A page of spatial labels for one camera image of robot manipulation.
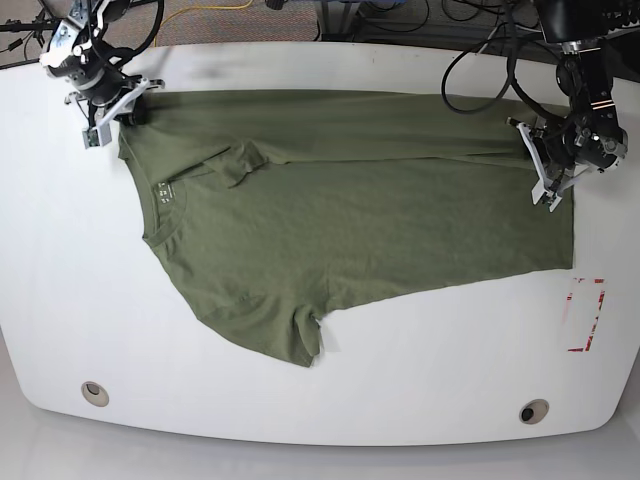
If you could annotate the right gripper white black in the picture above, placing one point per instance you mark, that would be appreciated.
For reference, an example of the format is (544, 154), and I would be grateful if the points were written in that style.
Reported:
(110, 101)

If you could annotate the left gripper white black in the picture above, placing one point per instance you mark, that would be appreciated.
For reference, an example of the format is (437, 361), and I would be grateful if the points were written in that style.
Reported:
(554, 166)

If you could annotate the olive green T-shirt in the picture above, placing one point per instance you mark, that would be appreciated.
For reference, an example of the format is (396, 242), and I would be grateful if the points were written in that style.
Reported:
(269, 210)

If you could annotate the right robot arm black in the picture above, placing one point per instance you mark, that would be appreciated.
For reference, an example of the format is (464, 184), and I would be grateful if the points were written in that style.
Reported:
(78, 52)

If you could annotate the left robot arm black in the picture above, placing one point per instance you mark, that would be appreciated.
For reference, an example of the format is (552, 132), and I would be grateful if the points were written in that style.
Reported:
(589, 138)

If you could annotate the black tripod stand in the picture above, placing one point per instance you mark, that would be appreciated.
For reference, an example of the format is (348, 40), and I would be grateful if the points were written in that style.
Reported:
(26, 27)

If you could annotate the red tape rectangle marking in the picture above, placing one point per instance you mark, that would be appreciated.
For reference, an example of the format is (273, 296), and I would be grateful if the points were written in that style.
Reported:
(581, 314)

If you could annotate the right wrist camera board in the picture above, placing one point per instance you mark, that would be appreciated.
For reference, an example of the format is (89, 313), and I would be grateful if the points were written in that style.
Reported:
(91, 139)

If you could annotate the right table cable grommet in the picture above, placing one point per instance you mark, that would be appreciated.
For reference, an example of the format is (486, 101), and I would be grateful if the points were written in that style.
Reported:
(534, 412)

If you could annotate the table cable grommet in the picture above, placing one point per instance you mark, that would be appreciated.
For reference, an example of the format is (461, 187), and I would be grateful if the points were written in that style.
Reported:
(534, 412)
(95, 394)

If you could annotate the left table cable grommet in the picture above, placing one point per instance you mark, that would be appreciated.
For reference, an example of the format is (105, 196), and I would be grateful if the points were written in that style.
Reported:
(95, 394)

